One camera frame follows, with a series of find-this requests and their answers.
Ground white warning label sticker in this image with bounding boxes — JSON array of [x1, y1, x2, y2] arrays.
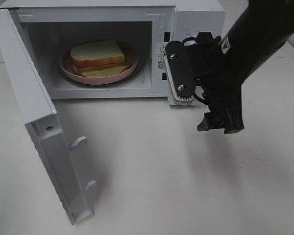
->
[[156, 42, 167, 71]]

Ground white microwave door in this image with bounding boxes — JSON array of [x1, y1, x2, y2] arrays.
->
[[0, 9, 92, 224]]

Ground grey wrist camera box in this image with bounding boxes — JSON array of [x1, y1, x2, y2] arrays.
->
[[164, 41, 196, 105]]

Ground white microwave oven body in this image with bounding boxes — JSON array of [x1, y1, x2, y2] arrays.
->
[[0, 0, 225, 105]]

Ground pink round plate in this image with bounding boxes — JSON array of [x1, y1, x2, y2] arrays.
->
[[60, 40, 139, 85]]

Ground glass microwave turntable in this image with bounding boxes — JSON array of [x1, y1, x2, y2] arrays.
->
[[60, 49, 147, 89]]

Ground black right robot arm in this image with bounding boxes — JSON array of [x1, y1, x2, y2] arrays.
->
[[186, 0, 294, 134]]

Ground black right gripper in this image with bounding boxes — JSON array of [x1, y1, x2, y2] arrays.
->
[[183, 31, 245, 134]]

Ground white bread sandwich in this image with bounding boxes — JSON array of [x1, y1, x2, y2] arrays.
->
[[70, 40, 132, 77]]

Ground upper white power knob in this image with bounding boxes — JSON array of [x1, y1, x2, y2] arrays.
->
[[184, 40, 197, 46]]

